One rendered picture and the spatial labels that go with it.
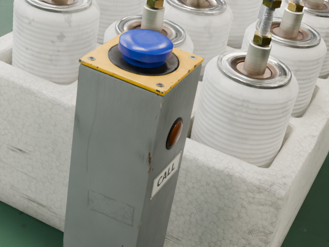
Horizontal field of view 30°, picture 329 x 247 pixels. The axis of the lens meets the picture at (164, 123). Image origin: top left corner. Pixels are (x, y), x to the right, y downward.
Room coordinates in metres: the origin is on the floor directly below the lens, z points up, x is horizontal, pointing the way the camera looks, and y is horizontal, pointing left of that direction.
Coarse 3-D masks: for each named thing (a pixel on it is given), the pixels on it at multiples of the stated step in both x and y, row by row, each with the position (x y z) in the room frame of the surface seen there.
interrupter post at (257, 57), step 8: (248, 48) 0.55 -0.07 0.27; (256, 48) 0.54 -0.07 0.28; (264, 48) 0.54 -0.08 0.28; (248, 56) 0.55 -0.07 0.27; (256, 56) 0.54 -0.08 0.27; (264, 56) 0.54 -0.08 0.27; (248, 64) 0.55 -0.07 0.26; (256, 64) 0.54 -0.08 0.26; (264, 64) 0.55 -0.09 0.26; (248, 72) 0.55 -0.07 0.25; (256, 72) 0.54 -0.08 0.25; (264, 72) 0.55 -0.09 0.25
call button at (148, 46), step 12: (120, 36) 0.41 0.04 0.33; (132, 36) 0.41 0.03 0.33; (144, 36) 0.41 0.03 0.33; (156, 36) 0.42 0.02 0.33; (120, 48) 0.40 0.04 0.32; (132, 48) 0.39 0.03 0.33; (144, 48) 0.39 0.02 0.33; (156, 48) 0.40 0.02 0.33; (168, 48) 0.40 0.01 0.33; (132, 60) 0.40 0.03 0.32; (144, 60) 0.39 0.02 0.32; (156, 60) 0.39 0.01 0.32
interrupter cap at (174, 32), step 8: (128, 16) 0.62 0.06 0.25; (136, 16) 0.62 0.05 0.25; (120, 24) 0.60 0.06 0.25; (128, 24) 0.60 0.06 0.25; (136, 24) 0.61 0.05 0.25; (168, 24) 0.62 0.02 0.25; (176, 24) 0.62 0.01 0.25; (120, 32) 0.57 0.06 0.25; (168, 32) 0.60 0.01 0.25; (176, 32) 0.60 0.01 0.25; (184, 32) 0.60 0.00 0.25; (176, 40) 0.58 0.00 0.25; (184, 40) 0.59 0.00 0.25
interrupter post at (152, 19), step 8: (144, 8) 0.59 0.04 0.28; (152, 8) 0.59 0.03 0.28; (160, 8) 0.59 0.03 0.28; (144, 16) 0.59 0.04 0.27; (152, 16) 0.59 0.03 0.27; (160, 16) 0.59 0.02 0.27; (144, 24) 0.59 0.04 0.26; (152, 24) 0.59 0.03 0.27; (160, 24) 0.59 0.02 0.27; (160, 32) 0.59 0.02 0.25
